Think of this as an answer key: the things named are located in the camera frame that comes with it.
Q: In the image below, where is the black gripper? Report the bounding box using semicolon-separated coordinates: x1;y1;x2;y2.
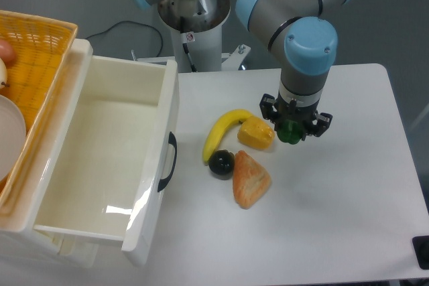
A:
259;94;333;141

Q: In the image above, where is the green pepper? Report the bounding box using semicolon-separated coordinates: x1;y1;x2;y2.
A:
277;120;304;145

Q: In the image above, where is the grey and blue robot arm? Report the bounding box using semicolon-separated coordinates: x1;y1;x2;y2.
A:
134;0;350;145

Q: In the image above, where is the yellow pepper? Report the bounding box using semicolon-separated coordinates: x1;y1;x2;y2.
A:
237;116;275;150

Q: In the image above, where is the open white drawer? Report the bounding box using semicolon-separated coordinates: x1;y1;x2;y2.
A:
54;56;179;267

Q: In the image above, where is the white drawer cabinet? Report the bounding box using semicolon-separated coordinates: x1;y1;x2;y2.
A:
1;39;98;267

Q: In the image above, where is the yellow banana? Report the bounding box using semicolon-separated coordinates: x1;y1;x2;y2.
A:
202;109;253;165

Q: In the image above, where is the orange bread slice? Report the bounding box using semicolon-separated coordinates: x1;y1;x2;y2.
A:
233;150;271;209

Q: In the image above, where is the black round fruit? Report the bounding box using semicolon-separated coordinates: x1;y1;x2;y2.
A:
208;150;235;177

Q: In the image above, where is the black table corner device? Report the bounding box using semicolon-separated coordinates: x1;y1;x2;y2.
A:
412;235;429;270

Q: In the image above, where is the yellow woven basket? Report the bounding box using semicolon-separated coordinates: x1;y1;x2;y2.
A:
1;10;78;208

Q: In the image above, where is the white bowl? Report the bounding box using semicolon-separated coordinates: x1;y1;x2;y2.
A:
1;95;26;181

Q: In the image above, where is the red apple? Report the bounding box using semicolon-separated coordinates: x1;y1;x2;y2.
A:
0;39;16;64

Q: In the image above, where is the pale yellow pear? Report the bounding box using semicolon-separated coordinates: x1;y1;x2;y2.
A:
0;59;8;88

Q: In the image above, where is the black drawer handle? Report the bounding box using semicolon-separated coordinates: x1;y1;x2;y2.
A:
158;132;178;192

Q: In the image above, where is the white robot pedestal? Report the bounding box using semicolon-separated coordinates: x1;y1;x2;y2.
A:
158;0;251;73

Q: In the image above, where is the black cable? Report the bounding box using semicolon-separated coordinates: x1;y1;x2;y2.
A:
84;20;164;58

